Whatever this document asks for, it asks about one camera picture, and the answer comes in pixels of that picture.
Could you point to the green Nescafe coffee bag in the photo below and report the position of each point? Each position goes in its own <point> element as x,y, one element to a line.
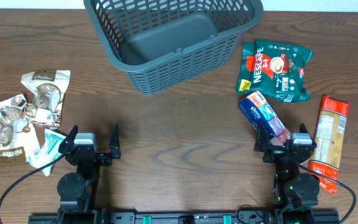
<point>275,69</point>

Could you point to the Kleenex tissue multipack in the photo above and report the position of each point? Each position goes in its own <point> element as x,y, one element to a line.
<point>257,110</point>

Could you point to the upper Pantree snack pouch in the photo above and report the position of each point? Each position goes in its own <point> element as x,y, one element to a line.
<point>49,88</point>

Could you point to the pantree snack pouch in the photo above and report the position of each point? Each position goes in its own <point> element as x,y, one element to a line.
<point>49,88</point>
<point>18,139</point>

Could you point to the red orange biscuit pack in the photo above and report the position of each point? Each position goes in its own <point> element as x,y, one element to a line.
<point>329,139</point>

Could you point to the light blue wipes packet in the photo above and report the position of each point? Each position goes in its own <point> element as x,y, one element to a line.
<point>49,151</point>

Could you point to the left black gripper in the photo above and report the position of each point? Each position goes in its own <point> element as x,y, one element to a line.
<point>115,153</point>

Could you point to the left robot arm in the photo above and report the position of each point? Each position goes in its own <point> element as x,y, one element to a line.
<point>77,190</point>

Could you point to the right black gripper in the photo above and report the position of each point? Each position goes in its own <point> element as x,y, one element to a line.
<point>282,154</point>

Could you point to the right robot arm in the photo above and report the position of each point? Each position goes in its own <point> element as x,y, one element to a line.
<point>297,192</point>

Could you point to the lower Pantree snack pouch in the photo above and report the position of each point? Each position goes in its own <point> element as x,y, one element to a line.
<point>18,139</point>

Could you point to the grey plastic basket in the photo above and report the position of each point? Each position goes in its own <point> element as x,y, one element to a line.
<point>161,43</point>

